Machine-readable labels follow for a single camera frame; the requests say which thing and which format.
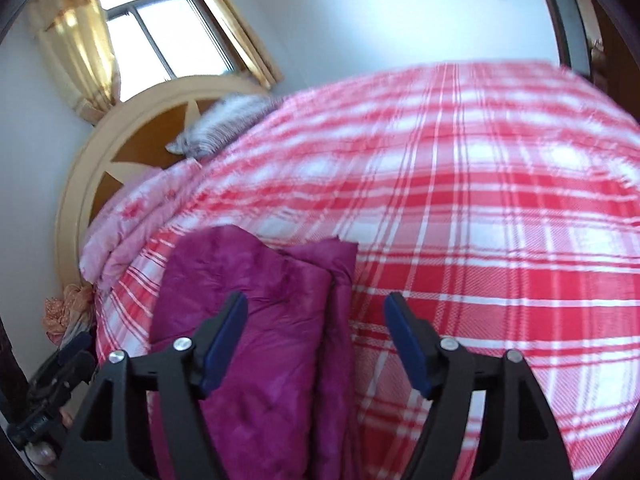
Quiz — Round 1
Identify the metal door handle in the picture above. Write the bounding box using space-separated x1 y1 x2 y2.
591 40 608 92

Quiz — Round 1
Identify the red plaid bed sheet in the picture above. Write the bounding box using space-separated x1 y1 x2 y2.
82 60 640 480

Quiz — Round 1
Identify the grey door frame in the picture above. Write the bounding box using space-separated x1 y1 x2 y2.
530 0 592 78

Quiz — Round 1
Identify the cream wooden headboard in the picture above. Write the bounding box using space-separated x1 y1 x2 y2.
55 76 272 292

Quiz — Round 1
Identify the pink floral quilt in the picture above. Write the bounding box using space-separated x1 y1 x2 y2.
82 160 202 287

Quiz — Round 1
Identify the brown wooden door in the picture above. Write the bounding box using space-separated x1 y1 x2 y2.
582 0 640 128

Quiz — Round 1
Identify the orange floral cloth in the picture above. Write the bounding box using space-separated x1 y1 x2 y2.
42 283 97 347

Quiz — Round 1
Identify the person's left hand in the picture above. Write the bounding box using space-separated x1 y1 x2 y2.
26 439 60 467

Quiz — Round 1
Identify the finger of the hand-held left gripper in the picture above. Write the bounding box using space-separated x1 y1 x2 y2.
54 332 95 367

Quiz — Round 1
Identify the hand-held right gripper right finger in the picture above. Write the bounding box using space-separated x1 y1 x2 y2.
384 292 575 480

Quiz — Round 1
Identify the magenta down jacket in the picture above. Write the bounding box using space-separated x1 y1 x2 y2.
149 226 359 480

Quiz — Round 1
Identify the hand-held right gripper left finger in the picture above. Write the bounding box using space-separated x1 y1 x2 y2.
59 292 249 480

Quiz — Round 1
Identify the window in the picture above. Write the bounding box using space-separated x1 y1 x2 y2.
94 0 247 102

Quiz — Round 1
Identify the striped pillow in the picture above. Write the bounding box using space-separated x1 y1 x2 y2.
166 94 282 162

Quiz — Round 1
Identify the yellow curtain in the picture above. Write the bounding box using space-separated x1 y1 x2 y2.
27 0 124 127
175 0 279 92

